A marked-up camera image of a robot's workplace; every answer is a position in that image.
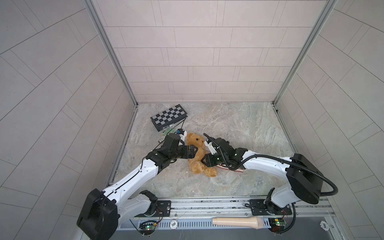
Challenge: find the brown teddy bear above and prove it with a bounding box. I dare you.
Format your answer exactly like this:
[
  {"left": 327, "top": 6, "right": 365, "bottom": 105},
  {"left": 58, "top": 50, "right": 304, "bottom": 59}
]
[{"left": 186, "top": 133, "right": 218, "bottom": 178}]

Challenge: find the red white striped sweater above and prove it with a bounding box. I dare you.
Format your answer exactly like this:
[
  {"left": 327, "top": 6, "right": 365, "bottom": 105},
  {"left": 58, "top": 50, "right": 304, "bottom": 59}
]
[{"left": 216, "top": 164, "right": 245, "bottom": 173}]

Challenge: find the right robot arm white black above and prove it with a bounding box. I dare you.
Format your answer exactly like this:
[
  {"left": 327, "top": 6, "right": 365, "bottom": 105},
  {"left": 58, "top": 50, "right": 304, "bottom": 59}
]
[{"left": 202, "top": 134, "right": 323, "bottom": 215}]

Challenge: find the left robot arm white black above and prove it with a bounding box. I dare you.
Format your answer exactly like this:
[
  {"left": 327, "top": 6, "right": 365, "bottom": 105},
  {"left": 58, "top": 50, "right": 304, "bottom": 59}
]
[{"left": 77, "top": 134, "right": 198, "bottom": 240}]

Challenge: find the small green clear bag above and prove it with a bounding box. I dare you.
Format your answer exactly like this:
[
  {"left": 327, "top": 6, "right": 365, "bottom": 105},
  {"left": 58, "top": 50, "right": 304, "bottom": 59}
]
[{"left": 162, "top": 125, "right": 176, "bottom": 138}]

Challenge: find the folded black white chessboard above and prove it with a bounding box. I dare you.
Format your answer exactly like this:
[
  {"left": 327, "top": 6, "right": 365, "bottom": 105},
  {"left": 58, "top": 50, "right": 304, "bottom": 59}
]
[{"left": 150, "top": 105, "right": 188, "bottom": 132}]

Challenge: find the left green circuit board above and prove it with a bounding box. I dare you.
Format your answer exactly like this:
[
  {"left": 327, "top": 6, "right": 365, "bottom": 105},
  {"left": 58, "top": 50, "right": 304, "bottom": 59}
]
[{"left": 139, "top": 220, "right": 158, "bottom": 236}]

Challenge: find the green circuit board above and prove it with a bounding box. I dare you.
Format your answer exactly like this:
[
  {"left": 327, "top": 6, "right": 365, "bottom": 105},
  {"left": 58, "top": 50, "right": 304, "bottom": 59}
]
[
  {"left": 268, "top": 218, "right": 287, "bottom": 233},
  {"left": 139, "top": 220, "right": 158, "bottom": 236}
]

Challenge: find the right green circuit board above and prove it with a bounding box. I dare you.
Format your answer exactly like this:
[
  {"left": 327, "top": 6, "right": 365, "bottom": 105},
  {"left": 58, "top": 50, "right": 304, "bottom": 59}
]
[{"left": 268, "top": 218, "right": 287, "bottom": 233}]

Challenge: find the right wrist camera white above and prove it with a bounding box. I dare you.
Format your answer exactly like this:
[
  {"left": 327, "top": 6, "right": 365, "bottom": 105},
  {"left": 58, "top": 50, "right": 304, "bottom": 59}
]
[{"left": 204, "top": 140, "right": 217, "bottom": 155}]

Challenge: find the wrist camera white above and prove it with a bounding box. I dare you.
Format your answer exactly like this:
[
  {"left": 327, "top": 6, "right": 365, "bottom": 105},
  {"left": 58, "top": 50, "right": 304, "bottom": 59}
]
[
  {"left": 176, "top": 129, "right": 188, "bottom": 146},
  {"left": 204, "top": 140, "right": 217, "bottom": 155}
]

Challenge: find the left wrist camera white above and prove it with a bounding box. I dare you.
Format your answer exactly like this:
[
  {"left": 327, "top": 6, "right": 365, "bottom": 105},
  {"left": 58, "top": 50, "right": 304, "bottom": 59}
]
[{"left": 176, "top": 129, "right": 188, "bottom": 146}]

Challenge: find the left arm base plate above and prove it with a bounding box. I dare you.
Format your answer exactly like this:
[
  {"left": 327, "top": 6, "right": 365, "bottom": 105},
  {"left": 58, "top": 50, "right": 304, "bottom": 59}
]
[{"left": 136, "top": 200, "right": 172, "bottom": 218}]

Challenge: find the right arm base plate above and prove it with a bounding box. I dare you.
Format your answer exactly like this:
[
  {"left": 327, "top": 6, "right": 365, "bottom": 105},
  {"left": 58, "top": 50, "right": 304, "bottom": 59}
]
[{"left": 246, "top": 199, "right": 293, "bottom": 216}]

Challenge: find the beige cylindrical handle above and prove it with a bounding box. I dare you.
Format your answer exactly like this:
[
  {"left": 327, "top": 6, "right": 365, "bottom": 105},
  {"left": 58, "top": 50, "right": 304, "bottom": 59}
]
[{"left": 212, "top": 217, "right": 264, "bottom": 230}]

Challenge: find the aluminium front rail frame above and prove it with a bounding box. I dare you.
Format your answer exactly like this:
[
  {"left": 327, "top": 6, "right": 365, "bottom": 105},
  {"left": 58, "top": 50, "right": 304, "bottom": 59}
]
[{"left": 116, "top": 197, "right": 344, "bottom": 240}]

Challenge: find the left aluminium corner post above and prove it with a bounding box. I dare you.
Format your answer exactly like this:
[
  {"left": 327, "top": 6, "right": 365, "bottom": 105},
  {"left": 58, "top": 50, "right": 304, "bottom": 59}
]
[{"left": 83, "top": 0, "right": 139, "bottom": 106}]

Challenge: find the aluminium corner post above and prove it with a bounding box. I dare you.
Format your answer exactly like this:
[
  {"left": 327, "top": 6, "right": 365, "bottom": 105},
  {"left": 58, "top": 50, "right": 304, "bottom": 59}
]
[
  {"left": 83, "top": 0, "right": 139, "bottom": 106},
  {"left": 272, "top": 0, "right": 337, "bottom": 105}
]

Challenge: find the right aluminium corner post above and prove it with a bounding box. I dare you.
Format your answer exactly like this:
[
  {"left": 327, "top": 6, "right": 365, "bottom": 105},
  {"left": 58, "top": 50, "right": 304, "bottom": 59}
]
[{"left": 272, "top": 0, "right": 337, "bottom": 105}]

